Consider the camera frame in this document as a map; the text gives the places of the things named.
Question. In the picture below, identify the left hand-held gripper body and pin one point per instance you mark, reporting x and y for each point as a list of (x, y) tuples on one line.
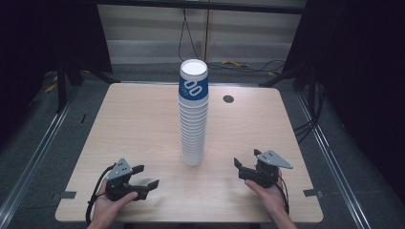
[(118, 171)]

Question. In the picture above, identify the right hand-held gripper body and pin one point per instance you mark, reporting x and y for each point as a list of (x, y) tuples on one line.
[(266, 173)]

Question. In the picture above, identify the tall stack of paper cups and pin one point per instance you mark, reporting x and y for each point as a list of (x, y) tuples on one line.
[(192, 127)]

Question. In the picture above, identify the person's right hand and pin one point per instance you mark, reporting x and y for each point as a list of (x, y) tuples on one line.
[(272, 198)]

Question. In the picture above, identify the person's left hand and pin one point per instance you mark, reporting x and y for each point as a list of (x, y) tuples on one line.
[(106, 211)]

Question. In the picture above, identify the grey tape strip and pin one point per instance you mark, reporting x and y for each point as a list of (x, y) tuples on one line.
[(313, 192), (65, 195)]

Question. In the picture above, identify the round grey table grommet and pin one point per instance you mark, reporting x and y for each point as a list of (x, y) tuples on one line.
[(228, 99)]

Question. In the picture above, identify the black metal stand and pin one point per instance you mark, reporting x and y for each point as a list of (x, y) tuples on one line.
[(62, 86), (280, 78)]

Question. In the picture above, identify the yellow strip on floor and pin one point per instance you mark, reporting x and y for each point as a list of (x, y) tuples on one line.
[(235, 64), (50, 87)]

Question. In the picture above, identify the thin vertical pole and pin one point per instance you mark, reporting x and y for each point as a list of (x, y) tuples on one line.
[(207, 35)]

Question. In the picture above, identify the black curtain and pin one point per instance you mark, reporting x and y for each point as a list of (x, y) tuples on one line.
[(359, 63), (38, 47)]

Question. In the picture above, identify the black overhead beam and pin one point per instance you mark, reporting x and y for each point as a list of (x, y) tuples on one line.
[(203, 6)]

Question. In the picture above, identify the metal floor rail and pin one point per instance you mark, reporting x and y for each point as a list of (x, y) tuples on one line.
[(35, 159), (334, 162)]

